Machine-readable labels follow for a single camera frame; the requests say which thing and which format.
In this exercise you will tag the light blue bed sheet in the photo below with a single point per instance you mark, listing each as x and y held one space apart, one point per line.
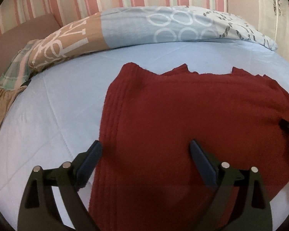
58 115

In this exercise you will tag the white wardrobe with red dots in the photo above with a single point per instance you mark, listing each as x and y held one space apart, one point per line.
274 22

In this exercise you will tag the brown headboard panel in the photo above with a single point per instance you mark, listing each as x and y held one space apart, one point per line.
15 39

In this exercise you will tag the green plaid cloth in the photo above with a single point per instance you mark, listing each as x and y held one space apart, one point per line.
18 71

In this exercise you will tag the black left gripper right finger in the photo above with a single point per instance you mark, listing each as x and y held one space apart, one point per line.
240 202

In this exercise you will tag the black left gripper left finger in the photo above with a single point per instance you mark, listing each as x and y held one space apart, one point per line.
38 209

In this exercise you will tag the blue and tan patterned pillow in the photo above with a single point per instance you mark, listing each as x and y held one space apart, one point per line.
121 27

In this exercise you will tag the dark red knit sweater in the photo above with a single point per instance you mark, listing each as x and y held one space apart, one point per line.
146 178

